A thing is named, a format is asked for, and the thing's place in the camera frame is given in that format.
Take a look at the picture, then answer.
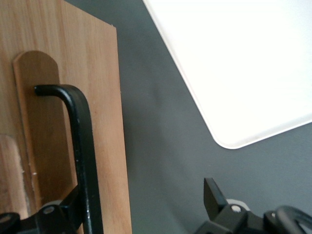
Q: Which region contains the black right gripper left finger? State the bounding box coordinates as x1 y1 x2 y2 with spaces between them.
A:
36 185 83 234

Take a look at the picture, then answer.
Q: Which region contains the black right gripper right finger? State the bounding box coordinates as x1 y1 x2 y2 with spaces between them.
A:
196 177 250 234

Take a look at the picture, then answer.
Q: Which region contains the black metal drawer handle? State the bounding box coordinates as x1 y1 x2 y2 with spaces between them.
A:
34 83 104 234

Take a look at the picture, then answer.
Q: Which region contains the beige rectangular tray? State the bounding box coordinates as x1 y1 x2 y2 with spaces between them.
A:
142 0 312 150

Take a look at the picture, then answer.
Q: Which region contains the black cable along right arm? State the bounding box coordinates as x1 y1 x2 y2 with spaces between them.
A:
263 205 312 234

